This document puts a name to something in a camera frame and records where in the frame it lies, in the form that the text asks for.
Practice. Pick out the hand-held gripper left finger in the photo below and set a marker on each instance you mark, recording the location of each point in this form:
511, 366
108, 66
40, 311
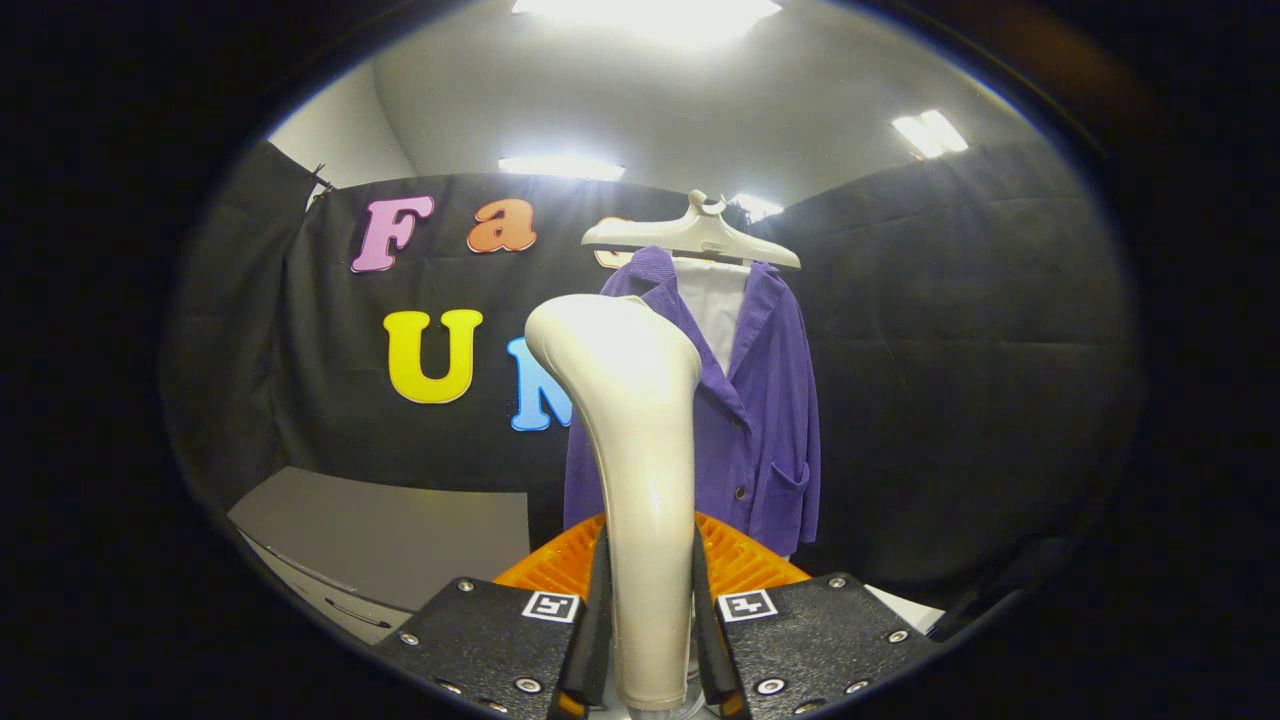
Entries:
480, 635

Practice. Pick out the white garment steamer head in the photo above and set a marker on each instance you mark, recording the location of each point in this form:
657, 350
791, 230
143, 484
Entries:
645, 480

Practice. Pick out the white ironing form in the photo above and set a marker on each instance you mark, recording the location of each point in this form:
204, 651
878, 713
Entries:
715, 305

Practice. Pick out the double ceiling light panel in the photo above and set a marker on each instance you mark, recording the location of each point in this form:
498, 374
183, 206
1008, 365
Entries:
930, 133

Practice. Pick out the grey cabinet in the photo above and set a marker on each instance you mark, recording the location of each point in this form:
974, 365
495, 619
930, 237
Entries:
400, 540

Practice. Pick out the white flat box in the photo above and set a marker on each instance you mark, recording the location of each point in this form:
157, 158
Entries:
905, 607

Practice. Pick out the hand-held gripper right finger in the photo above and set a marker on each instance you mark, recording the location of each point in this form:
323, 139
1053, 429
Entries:
820, 635

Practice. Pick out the white plastic clothes hanger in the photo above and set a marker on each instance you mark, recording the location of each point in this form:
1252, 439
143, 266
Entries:
700, 238

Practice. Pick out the large ceiling light panel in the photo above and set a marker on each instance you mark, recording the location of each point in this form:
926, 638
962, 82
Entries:
650, 15

